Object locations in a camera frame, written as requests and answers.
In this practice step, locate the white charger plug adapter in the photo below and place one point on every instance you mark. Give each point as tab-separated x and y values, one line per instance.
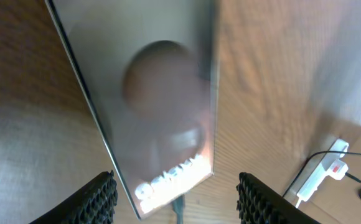
337	170

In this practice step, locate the bronze Galaxy smartphone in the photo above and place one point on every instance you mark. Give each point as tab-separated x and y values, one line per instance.
148	70

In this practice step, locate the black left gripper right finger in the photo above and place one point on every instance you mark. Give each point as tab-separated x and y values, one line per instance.
259	204

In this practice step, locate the white power strip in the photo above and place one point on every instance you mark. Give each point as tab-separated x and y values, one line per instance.
337	151

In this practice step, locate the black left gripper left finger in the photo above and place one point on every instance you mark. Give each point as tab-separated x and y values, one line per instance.
93	203

